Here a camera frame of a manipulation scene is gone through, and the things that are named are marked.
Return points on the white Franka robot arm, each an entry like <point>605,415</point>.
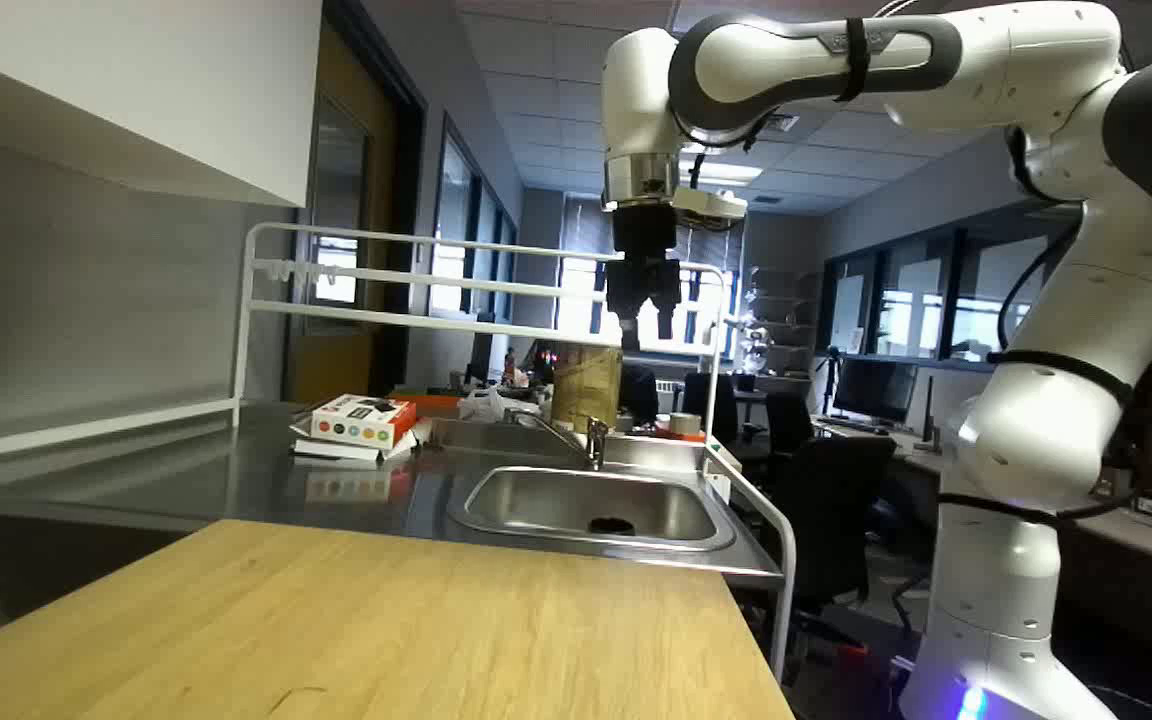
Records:
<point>1041,424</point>

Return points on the orange flat item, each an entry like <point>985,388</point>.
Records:
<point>430,401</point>

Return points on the white colourful printed box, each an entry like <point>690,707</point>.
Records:
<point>363,420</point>

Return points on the small sink faucet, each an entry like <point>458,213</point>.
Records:
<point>598,442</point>

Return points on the clear plastic bag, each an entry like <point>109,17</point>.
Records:
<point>482,407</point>

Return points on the steel sink basin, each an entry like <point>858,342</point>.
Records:
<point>579,504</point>

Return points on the rectangular ceiling light panel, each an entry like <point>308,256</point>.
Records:
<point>728,175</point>

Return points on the brown wooden door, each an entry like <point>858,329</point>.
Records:
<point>349,200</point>

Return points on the white wall cabinet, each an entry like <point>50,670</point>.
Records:
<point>136,82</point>

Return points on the black office chair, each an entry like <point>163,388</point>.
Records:
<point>828,504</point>

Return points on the dark computer monitor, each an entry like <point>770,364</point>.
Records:
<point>875,388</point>

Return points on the flat white book stack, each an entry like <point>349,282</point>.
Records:
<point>349,451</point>

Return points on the office desk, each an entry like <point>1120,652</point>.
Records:
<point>1148,534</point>

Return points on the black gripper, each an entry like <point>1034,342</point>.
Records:
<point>640,252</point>

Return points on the stainless steel sink counter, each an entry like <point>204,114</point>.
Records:
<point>243,483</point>

